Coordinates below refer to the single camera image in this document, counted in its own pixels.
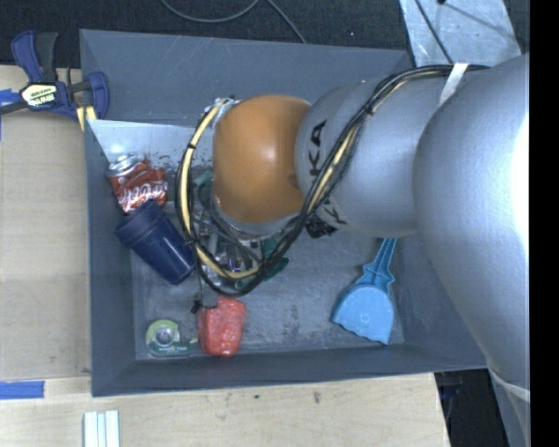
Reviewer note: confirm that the light blue plastic scoop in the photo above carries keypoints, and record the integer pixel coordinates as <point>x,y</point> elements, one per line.
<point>365,312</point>

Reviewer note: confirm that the pale wood board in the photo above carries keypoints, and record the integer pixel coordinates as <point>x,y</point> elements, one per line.
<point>42,249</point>

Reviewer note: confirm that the crushed red soda can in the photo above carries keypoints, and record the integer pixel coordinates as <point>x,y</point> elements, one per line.
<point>137,186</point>

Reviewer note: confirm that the dark blue plastic cup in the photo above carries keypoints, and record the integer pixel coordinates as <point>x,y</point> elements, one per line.
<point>156,245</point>

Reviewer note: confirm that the grey metal bin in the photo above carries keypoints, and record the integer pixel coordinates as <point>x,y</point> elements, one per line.
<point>279,319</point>

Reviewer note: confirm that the green tape roll dispenser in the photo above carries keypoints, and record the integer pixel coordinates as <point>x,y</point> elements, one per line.
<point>164,338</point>

